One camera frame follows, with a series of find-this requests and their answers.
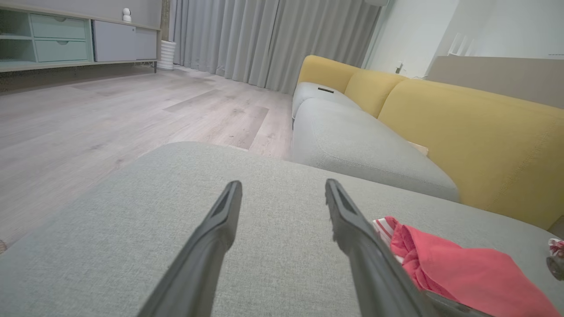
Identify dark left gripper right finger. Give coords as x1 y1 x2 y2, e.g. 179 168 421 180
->
325 178 438 317

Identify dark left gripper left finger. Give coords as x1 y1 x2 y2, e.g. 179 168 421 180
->
137 180 244 317

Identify red basketball jersey white sleeves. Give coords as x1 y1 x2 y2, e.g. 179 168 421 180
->
372 216 562 317

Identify large grey fabric ottoman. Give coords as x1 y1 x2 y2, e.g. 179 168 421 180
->
0 141 564 317

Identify large yellow sofa backrest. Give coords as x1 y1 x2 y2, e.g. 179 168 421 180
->
378 79 564 232

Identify small yellow sofa backrest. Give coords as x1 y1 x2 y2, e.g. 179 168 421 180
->
344 70 408 119
297 55 363 95

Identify white ribbed bin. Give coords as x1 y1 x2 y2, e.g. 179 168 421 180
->
157 40 177 71

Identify white cabinet door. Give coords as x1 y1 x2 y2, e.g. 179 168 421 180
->
92 20 137 63
134 26 158 61

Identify grey pleated curtain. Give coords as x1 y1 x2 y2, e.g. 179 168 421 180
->
170 0 383 95

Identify beige upholstered panel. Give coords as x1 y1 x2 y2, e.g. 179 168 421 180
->
425 55 564 110

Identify green cabinet drawer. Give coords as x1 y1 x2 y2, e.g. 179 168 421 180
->
30 13 87 40
34 39 89 63

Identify wooden tv cabinet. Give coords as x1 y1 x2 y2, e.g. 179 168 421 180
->
0 4 161 74

